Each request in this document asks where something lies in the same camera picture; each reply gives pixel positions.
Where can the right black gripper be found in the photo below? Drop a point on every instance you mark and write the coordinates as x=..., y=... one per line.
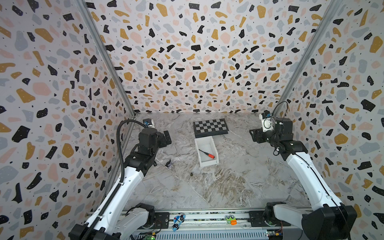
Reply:
x=255, y=135

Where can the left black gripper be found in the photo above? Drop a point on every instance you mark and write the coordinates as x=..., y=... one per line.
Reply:
x=163, y=137

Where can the white plastic bin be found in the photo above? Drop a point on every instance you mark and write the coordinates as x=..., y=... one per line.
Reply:
x=206, y=144

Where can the red handled screwdriver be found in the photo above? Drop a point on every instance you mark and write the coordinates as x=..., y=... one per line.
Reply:
x=207, y=154

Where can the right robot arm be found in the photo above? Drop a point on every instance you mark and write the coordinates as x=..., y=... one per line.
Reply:
x=329, y=218

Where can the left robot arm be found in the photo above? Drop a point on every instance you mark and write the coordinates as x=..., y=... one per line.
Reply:
x=106, y=222

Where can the small black white clip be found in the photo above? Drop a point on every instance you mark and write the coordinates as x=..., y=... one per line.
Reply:
x=169, y=164

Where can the black grey checkerboard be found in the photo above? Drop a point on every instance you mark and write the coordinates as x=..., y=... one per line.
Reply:
x=206, y=128

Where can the blue sticker tag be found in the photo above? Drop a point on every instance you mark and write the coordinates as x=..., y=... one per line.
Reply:
x=178, y=220

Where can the green orange sticker tag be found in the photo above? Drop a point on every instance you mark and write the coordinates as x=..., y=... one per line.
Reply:
x=231, y=220

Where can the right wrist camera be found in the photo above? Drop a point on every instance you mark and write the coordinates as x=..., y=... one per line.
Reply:
x=267, y=121

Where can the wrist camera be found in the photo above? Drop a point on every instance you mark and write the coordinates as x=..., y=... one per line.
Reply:
x=267, y=121
x=149, y=123

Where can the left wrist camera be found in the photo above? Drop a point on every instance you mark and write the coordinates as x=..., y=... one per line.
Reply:
x=149, y=123

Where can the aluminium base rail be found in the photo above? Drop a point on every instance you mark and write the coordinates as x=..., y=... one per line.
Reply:
x=214, y=220

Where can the white vented cable duct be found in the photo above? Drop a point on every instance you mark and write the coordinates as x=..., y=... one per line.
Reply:
x=214, y=235

